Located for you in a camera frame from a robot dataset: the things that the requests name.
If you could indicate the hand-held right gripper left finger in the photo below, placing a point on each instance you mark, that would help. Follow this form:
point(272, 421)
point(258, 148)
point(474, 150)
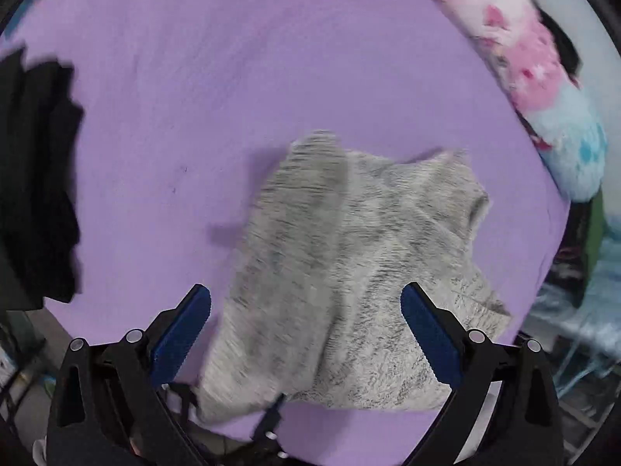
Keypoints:
point(182, 335)

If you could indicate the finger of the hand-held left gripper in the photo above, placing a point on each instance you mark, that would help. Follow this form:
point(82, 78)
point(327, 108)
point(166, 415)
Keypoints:
point(270, 420)
point(184, 398)

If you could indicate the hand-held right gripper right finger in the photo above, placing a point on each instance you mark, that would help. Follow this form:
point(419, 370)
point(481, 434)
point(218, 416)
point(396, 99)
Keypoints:
point(429, 335)

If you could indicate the grey white knit sweater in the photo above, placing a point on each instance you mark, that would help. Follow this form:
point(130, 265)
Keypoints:
point(349, 252)

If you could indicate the pile of dark clothes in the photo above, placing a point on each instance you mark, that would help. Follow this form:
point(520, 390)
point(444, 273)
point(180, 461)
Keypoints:
point(34, 179)

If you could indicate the green cloth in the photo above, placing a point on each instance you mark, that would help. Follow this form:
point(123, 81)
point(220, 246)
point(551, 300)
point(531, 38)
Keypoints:
point(596, 238)

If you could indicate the purple bed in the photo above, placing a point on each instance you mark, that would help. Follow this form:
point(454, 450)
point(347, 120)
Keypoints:
point(194, 82)

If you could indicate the pink blue floral quilt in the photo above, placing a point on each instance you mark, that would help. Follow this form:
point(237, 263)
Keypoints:
point(524, 58)

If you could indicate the black garment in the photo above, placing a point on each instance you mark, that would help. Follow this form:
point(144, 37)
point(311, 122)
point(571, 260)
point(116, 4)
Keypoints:
point(563, 43)

